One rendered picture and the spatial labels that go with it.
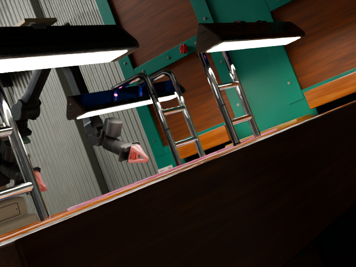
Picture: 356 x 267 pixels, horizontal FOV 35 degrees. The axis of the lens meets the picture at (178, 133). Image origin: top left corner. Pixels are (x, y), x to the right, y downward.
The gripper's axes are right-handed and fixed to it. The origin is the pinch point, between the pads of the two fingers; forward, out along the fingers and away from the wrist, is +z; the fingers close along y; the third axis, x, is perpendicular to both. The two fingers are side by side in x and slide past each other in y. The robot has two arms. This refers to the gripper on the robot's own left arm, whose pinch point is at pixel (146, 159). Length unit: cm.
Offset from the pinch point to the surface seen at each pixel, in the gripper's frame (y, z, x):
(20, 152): -89, 29, -31
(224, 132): 42.8, 8.0, -6.7
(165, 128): -7.4, 10.1, -16.7
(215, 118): 50, -2, -8
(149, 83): -7.4, 0.2, -29.9
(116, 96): -9.0, -11.6, -22.0
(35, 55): -95, 35, -53
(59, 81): 184, -224, 50
